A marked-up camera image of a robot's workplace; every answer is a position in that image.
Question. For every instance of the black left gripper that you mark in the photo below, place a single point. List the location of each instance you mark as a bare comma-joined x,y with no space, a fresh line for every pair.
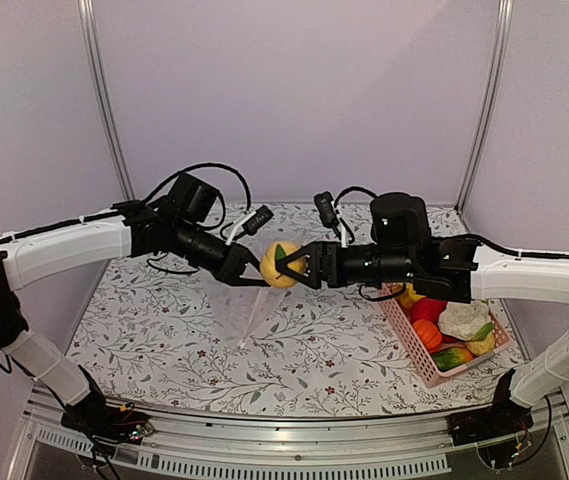
234,264

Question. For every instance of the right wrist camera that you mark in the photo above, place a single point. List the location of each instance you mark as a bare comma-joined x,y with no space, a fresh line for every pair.
331,219

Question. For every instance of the yellow toy corn piece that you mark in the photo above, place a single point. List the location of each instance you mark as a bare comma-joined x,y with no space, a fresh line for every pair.
482,347

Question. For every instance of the orange toy tangerine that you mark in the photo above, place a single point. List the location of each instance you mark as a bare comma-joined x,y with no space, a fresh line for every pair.
429,334

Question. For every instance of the green orange toy mango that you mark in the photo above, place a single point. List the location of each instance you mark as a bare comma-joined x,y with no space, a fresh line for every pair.
451,358

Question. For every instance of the left aluminium frame post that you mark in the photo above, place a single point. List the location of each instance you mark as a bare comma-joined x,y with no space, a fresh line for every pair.
88,24

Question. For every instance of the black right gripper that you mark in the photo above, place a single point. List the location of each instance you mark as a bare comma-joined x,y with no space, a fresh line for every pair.
317,252

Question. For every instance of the red toy apple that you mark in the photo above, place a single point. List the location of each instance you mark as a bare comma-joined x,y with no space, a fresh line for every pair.
427,309

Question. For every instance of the clear zip top bag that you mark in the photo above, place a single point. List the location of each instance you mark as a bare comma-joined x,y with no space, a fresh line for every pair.
238,311

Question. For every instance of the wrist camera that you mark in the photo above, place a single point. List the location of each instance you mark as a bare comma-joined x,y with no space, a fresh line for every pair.
247,225
331,219

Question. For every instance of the front aluminium rail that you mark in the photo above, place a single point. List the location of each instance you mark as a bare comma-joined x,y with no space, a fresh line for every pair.
191,444

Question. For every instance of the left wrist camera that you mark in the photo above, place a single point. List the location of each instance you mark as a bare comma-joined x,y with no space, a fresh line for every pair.
247,225

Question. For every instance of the aluminium frame post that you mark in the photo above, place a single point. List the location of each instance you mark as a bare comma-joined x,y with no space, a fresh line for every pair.
489,99
88,24

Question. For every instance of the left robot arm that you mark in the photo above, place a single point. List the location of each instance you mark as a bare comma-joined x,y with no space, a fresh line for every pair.
171,219

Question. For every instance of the pink plastic basket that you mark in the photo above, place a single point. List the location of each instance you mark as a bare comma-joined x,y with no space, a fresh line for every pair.
422,359

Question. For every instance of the yellow toy banana bunch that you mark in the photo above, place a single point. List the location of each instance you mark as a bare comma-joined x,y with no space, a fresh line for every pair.
409,297

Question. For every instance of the right aluminium frame post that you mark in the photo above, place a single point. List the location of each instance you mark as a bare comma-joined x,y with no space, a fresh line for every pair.
489,99

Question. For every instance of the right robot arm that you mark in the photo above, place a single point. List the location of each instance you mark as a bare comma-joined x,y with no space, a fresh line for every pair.
459,269

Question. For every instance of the white toy cauliflower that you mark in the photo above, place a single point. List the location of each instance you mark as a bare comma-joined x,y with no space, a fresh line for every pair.
464,321

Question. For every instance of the small circuit board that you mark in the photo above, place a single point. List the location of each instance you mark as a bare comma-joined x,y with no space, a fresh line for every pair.
137,431

